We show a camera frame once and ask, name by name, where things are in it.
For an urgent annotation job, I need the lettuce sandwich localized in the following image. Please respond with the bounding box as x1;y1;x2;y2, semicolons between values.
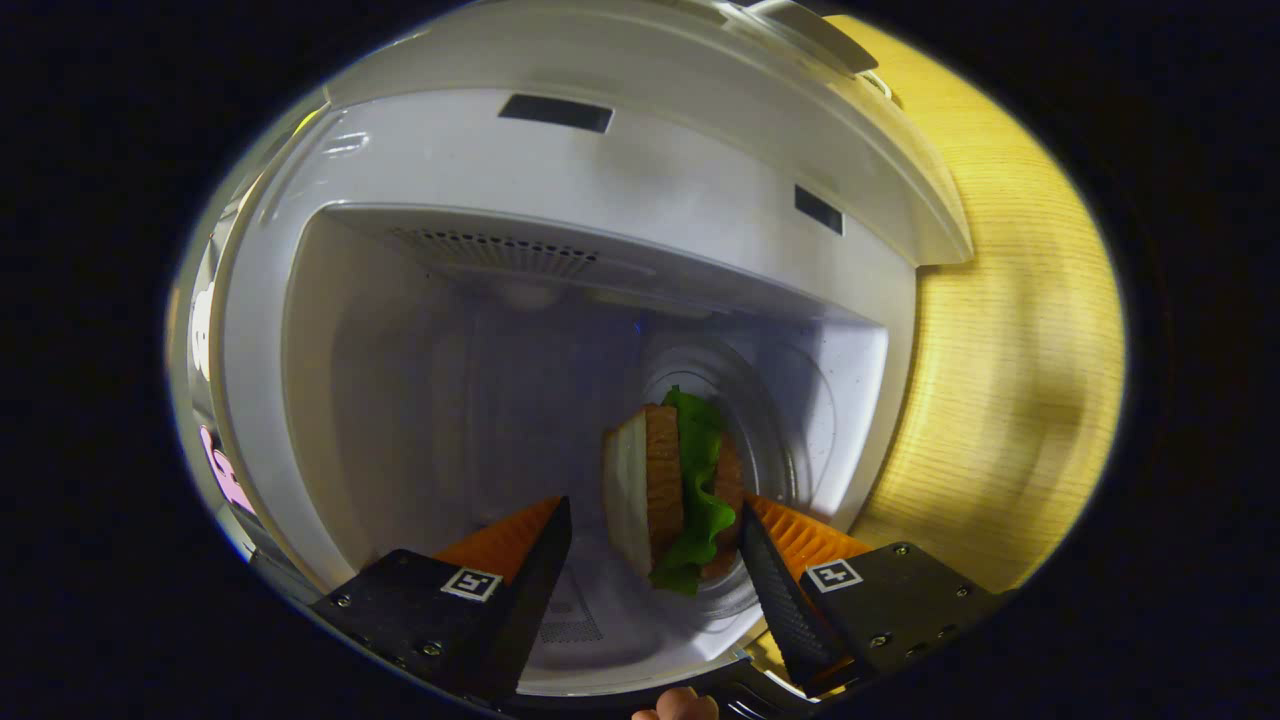
602;385;747;598

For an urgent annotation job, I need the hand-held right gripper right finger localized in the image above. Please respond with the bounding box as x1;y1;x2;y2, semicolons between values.
738;492;1001;696

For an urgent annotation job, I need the glass turntable plate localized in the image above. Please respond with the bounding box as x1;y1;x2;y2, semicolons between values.
640;330;841;623

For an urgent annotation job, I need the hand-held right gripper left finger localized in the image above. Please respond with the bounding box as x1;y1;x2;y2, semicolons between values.
310;495;573;701

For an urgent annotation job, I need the white microwave oven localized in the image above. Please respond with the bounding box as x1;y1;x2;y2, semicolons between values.
165;0;976;701

